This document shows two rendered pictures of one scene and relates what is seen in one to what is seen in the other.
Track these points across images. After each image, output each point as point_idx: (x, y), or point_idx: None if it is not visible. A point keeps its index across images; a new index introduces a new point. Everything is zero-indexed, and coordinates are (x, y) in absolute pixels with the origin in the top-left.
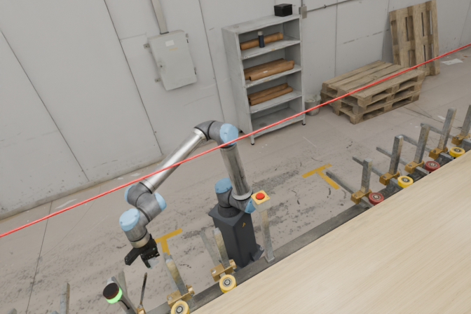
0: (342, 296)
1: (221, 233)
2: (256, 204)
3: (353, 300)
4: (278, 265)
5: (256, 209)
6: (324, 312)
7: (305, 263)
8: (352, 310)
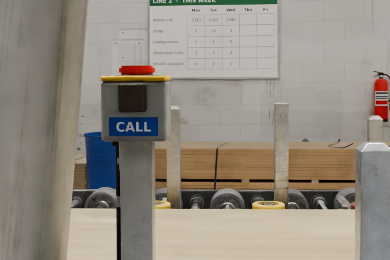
0: (102, 259)
1: (356, 158)
2: (169, 92)
3: (89, 253)
4: None
5: (169, 130)
6: (165, 257)
7: None
8: (111, 250)
